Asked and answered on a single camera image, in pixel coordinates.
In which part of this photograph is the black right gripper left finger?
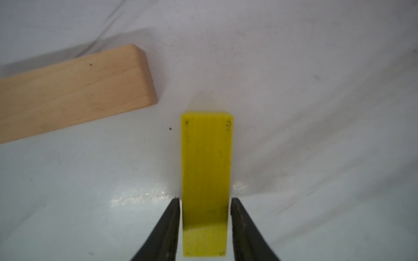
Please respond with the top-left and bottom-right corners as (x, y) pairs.
(131, 198), (181, 261)

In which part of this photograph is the yellow block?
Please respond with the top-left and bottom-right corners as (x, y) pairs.
(181, 112), (234, 257)

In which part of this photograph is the natural wood block upper right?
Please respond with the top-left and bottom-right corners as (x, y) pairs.
(1, 45), (158, 143)

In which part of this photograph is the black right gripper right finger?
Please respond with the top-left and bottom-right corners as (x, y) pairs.
(230, 197), (280, 261)

